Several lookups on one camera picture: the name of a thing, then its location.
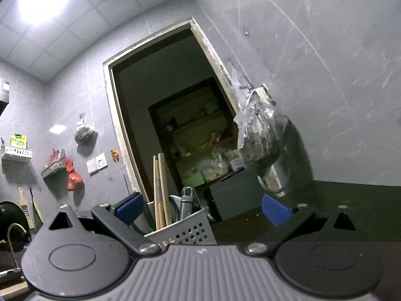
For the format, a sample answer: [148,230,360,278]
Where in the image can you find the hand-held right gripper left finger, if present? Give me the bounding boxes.
[31,193,161,255]

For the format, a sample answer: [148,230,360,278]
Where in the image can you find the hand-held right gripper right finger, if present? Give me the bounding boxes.
[245,194,372,255]

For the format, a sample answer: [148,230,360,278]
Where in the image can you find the metal utensil handle with loop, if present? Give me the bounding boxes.
[178,186,195,221]

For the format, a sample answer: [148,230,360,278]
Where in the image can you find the grey perforated utensil basket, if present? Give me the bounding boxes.
[132,199,218,247]

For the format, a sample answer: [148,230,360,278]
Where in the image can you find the shiny metal container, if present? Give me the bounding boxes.
[257,158,290,198]

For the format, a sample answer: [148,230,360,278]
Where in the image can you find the grey cabinet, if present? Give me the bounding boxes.
[204,172,267,221]

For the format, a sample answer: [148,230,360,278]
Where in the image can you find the red plastic bag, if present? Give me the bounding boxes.
[67,158,84,192]

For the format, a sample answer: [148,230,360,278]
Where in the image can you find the green box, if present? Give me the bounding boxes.
[182,174,207,189]

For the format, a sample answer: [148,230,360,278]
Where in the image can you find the clear plastic hanging bag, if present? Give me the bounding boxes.
[233,94,290,171]

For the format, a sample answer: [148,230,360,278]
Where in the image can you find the clear bags of food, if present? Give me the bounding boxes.
[200,149,234,179]

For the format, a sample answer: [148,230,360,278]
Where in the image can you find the dark hanging bag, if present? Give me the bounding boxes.
[74,113,96,146]

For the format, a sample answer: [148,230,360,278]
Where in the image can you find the wooden shelf unit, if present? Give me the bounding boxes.
[148,77,239,189]

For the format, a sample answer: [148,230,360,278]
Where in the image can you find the wooden spatula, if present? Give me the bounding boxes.
[17,186,36,229]

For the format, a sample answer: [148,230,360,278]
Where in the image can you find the sink faucet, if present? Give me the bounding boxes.
[7,222,29,270]

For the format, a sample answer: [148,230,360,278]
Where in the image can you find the black wok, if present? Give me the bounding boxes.
[0,201,30,245]

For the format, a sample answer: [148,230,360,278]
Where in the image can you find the white wall switch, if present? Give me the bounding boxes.
[87,153,109,176]

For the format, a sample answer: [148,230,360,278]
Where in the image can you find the grey wall rack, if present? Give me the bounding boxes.
[41,160,68,178]

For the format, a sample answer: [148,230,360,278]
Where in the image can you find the white wire wall rack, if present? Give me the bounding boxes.
[0,144,33,163]

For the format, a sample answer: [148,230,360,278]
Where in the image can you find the wall faucet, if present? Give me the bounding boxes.
[240,82,276,107]

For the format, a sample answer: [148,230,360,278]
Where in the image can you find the cream door frame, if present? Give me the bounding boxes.
[102,17,239,201]

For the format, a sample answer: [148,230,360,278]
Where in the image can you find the dark wall appliance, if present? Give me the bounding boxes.
[0,78,11,104]

